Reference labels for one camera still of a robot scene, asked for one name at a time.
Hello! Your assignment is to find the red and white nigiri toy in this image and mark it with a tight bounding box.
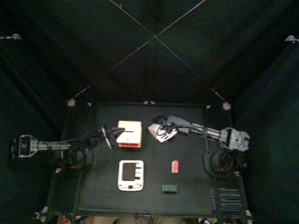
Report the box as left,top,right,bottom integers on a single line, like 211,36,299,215
171,159,182,175

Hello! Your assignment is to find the pale wooden knife holder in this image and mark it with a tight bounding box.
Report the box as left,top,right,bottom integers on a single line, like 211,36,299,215
147,122,179,144

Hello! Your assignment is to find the thin diagonal brace cord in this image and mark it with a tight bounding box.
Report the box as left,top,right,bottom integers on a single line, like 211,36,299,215
71,0,207,100
110,0,230,103

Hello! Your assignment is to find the black ribbed plate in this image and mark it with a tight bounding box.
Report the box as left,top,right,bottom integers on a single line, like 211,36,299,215
213,178,246,217

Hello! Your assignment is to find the speckled sushi block red centre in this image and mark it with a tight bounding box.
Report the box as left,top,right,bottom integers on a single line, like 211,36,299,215
162,184,179,193

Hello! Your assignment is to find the white toy tablet device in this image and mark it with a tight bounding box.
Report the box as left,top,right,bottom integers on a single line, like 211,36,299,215
117,158,146,193

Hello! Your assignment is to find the black upright frame pole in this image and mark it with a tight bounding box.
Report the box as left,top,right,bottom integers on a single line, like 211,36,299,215
149,0,157,103

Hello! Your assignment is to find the red and white box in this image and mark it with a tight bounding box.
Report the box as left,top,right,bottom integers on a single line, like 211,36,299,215
117,120,145,144

